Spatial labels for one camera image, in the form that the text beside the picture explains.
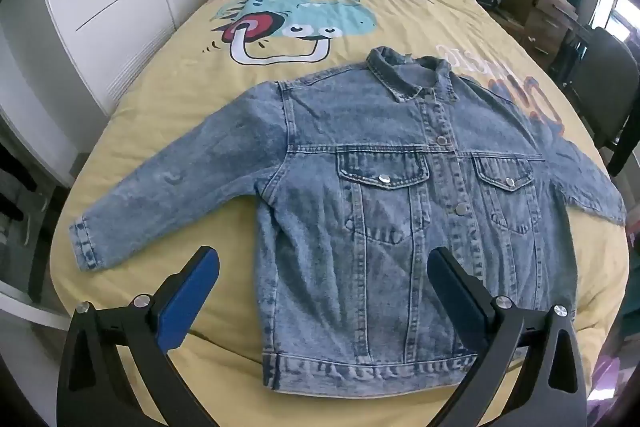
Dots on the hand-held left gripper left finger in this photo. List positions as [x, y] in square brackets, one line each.
[192, 294]

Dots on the wooden drawer cabinet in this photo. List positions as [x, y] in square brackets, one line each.
[542, 14]

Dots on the black chair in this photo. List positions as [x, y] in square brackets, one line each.
[602, 82]

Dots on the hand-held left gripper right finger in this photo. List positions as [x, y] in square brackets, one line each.
[452, 294]

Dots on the blue denim jacket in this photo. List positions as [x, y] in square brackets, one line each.
[350, 252]

